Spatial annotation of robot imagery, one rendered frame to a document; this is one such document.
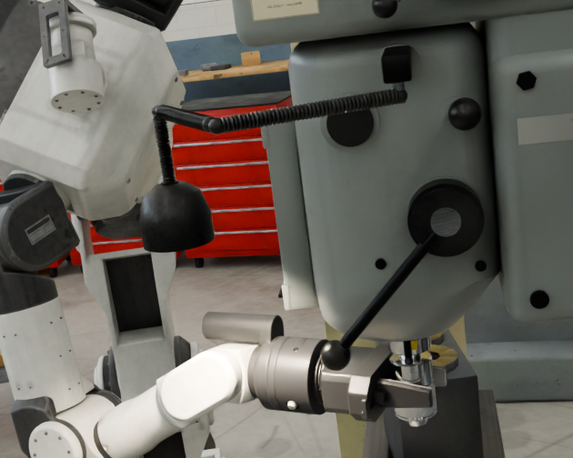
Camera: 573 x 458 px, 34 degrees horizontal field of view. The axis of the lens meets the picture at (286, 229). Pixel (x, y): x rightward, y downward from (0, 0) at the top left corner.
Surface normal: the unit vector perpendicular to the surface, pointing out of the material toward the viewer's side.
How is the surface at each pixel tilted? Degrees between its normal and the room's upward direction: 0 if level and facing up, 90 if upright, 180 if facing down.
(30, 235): 81
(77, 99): 148
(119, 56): 58
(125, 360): 91
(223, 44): 90
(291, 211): 90
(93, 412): 35
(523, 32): 90
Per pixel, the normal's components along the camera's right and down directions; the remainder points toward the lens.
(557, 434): -0.12, -0.96
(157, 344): 0.10, 0.32
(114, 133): 0.67, 0.04
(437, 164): -0.13, 0.27
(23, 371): -0.37, 0.21
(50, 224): 0.79, -0.11
